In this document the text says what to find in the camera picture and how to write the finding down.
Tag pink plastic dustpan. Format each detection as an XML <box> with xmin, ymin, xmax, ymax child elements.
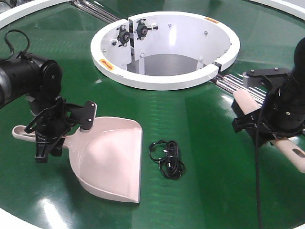
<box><xmin>11</xmin><ymin>116</ymin><xmax>143</xmax><ymax>204</ymax></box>

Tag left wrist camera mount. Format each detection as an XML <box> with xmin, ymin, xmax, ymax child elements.
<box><xmin>80</xmin><ymin>101</ymin><xmax>97</xmax><ymax>131</ymax></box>

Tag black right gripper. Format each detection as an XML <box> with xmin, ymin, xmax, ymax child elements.
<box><xmin>232</xmin><ymin>112</ymin><xmax>305</xmax><ymax>147</ymax></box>

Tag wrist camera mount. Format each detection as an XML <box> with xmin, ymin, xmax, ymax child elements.
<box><xmin>243</xmin><ymin>67</ymin><xmax>290</xmax><ymax>91</ymax></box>
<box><xmin>80</xmin><ymin>101</ymin><xmax>97</xmax><ymax>131</ymax></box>

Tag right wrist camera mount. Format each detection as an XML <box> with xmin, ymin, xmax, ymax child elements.
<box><xmin>243</xmin><ymin>67</ymin><xmax>290</xmax><ymax>91</ymax></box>

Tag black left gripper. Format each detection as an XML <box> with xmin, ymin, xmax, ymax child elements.
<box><xmin>25</xmin><ymin>94</ymin><xmax>82</xmax><ymax>163</ymax></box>

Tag white outer conveyor rim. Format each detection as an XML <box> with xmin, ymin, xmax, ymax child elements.
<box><xmin>0</xmin><ymin>0</ymin><xmax>305</xmax><ymax>29</ymax></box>

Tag black bearing block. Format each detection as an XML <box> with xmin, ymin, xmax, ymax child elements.
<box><xmin>117</xmin><ymin>25</ymin><xmax>131</xmax><ymax>47</ymax></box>
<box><xmin>135</xmin><ymin>19</ymin><xmax>158</xmax><ymax>40</ymax></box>

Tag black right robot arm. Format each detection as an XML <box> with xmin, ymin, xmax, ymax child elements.
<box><xmin>232</xmin><ymin>39</ymin><xmax>305</xmax><ymax>146</ymax></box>

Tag white inner conveyor ring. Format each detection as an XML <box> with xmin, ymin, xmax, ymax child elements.
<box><xmin>90</xmin><ymin>10</ymin><xmax>241</xmax><ymax>91</ymax></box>

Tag steel conveyor rollers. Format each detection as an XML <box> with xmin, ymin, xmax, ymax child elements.
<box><xmin>210</xmin><ymin>74</ymin><xmax>266</xmax><ymax>106</ymax></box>
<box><xmin>71</xmin><ymin>0</ymin><xmax>120</xmax><ymax>24</ymax></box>

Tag far steel conveyor rollers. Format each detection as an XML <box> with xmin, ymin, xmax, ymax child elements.
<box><xmin>71</xmin><ymin>0</ymin><xmax>120</xmax><ymax>24</ymax></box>

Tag pink hand broom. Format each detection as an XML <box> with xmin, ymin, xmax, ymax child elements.
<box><xmin>232</xmin><ymin>89</ymin><xmax>305</xmax><ymax>173</ymax></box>

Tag right black bearing block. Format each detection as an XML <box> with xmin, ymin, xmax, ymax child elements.
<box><xmin>135</xmin><ymin>19</ymin><xmax>158</xmax><ymax>40</ymax></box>

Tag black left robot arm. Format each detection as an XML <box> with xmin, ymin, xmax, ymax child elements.
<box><xmin>0</xmin><ymin>52</ymin><xmax>83</xmax><ymax>163</ymax></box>

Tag left black bearing block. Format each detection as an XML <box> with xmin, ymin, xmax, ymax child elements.
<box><xmin>117</xmin><ymin>25</ymin><xmax>131</xmax><ymax>47</ymax></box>

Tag black cable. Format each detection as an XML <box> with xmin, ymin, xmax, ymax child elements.
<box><xmin>148</xmin><ymin>140</ymin><xmax>186</xmax><ymax>180</ymax></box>

